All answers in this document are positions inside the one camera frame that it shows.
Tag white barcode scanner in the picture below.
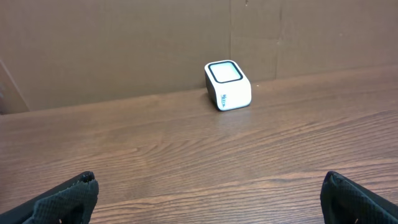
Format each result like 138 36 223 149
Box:
204 60 252 111

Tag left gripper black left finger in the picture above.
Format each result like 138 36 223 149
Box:
1 171 99 224

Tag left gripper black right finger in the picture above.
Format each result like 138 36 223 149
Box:
320 171 397 224

